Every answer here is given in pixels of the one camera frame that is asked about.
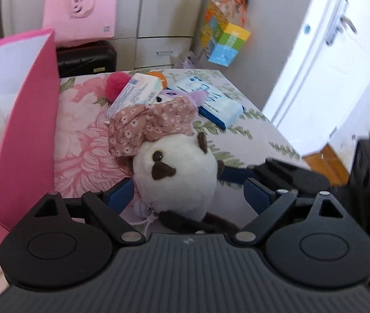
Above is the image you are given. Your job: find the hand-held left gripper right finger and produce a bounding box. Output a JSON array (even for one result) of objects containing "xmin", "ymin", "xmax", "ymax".
[{"xmin": 232, "ymin": 179, "xmax": 345, "ymax": 245}]

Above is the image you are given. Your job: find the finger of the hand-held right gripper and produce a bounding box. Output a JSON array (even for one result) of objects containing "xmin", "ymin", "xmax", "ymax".
[{"xmin": 218, "ymin": 158, "xmax": 331, "ymax": 192}]

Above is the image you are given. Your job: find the blue wet wipes packet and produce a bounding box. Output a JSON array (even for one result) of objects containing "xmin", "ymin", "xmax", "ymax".
[{"xmin": 167, "ymin": 76, "xmax": 245, "ymax": 130}]

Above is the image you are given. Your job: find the clear plastic bag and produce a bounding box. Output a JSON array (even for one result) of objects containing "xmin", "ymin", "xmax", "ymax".
[{"xmin": 171, "ymin": 50, "xmax": 206, "ymax": 71}]

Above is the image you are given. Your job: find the white door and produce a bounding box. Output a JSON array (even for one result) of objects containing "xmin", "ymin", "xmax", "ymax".
[{"xmin": 262, "ymin": 0, "xmax": 370, "ymax": 157}]

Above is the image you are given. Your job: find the pink tote bag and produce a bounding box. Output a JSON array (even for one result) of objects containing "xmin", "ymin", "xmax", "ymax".
[{"xmin": 42, "ymin": 0, "xmax": 118, "ymax": 48}]

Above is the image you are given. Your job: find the black suitcase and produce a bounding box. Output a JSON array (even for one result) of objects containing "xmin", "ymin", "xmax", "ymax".
[{"xmin": 56, "ymin": 41, "xmax": 117, "ymax": 79}]

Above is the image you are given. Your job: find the colourful hanging gift bag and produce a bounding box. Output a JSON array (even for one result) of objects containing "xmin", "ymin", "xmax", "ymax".
[{"xmin": 200, "ymin": 0, "xmax": 251, "ymax": 67}]

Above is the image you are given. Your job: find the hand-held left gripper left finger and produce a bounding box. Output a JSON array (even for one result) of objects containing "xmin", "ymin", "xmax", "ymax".
[{"xmin": 25, "ymin": 178, "xmax": 145, "ymax": 245}]

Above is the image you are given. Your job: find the orange plush fruit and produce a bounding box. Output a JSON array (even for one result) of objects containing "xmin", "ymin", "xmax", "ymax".
[{"xmin": 149, "ymin": 71, "xmax": 168, "ymax": 88}]

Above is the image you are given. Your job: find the white tissue packet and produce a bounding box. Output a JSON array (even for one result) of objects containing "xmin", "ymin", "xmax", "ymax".
[{"xmin": 104, "ymin": 73, "xmax": 163, "ymax": 121}]

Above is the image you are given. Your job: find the pink fabric storage box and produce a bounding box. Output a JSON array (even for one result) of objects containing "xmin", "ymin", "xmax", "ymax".
[{"xmin": 0, "ymin": 28, "xmax": 60, "ymax": 261}]

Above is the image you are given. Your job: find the metal door handle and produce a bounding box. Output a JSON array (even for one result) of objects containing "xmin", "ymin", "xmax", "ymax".
[{"xmin": 326, "ymin": 0, "xmax": 358, "ymax": 45}]

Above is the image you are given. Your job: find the white plush cat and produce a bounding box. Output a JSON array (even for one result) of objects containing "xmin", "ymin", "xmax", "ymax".
[{"xmin": 129, "ymin": 132, "xmax": 242, "ymax": 235}]

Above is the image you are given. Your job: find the grey wardrobe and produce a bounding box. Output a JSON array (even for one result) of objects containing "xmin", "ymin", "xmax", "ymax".
[{"xmin": 1, "ymin": 0, "xmax": 210, "ymax": 70}]

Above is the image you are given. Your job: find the red plush strawberry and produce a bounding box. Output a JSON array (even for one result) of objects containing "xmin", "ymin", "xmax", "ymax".
[{"xmin": 104, "ymin": 73, "xmax": 133, "ymax": 101}]

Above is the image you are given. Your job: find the floral bedsheet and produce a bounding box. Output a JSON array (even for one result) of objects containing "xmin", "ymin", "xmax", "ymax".
[{"xmin": 53, "ymin": 68, "xmax": 311, "ymax": 232}]

